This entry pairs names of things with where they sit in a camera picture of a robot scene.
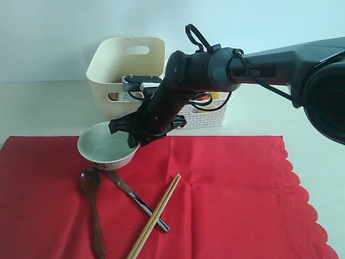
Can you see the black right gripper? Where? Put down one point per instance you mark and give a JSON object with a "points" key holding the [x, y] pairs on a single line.
{"points": [[156, 116]]}

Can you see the pale green ceramic bowl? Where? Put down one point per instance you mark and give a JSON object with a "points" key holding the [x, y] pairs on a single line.
{"points": [[105, 150]]}

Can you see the stainless steel cup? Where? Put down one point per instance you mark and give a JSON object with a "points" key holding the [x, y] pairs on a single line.
{"points": [[122, 96]]}

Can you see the dark wooden spoon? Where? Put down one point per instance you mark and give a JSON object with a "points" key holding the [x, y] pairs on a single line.
{"points": [[90, 181]]}

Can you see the red sausage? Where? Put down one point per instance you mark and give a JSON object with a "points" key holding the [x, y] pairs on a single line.
{"points": [[204, 96]]}

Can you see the yellow cheese wedge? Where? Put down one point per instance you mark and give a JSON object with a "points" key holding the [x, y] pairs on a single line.
{"points": [[204, 109]]}

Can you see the yellow lemon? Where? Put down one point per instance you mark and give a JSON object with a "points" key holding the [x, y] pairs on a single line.
{"points": [[216, 95]]}

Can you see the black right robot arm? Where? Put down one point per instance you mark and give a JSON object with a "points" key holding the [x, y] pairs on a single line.
{"points": [[310, 75]]}

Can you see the wooden chopstick upper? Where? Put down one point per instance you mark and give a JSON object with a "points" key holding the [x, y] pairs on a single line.
{"points": [[153, 218]]}

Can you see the white perforated plastic basket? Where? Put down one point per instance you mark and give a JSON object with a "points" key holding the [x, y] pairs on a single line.
{"points": [[208, 119]]}

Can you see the metal table knife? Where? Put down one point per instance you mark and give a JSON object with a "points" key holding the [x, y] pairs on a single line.
{"points": [[120, 182]]}

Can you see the cream plastic tub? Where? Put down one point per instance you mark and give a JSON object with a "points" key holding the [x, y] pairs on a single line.
{"points": [[118, 57]]}

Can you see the red table cloth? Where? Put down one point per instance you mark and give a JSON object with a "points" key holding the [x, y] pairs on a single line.
{"points": [[238, 197]]}

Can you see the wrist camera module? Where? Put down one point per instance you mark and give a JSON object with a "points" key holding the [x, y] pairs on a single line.
{"points": [[132, 83]]}

